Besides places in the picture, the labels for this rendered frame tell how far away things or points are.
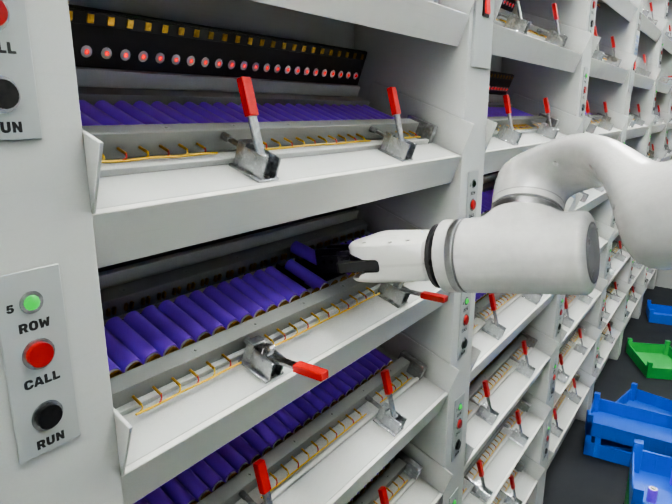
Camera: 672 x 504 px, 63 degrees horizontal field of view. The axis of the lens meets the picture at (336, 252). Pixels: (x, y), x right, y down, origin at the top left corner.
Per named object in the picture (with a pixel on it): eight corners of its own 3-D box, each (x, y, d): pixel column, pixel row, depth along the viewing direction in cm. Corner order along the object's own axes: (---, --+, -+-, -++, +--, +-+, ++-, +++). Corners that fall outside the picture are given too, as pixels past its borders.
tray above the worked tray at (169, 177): (451, 182, 86) (486, 95, 80) (86, 272, 38) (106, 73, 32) (350, 133, 95) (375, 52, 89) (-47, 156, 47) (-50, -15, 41)
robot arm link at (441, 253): (479, 212, 65) (455, 213, 67) (447, 224, 58) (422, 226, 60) (486, 281, 66) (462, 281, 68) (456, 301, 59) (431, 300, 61)
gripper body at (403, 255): (464, 216, 67) (384, 221, 73) (426, 231, 59) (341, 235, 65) (470, 276, 68) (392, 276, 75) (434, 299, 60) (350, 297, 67)
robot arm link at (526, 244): (460, 197, 61) (447, 274, 58) (589, 186, 53) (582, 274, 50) (487, 232, 67) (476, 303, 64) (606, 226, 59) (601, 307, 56)
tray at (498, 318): (550, 302, 151) (574, 259, 145) (461, 390, 103) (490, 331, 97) (485, 266, 160) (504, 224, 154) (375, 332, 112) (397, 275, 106)
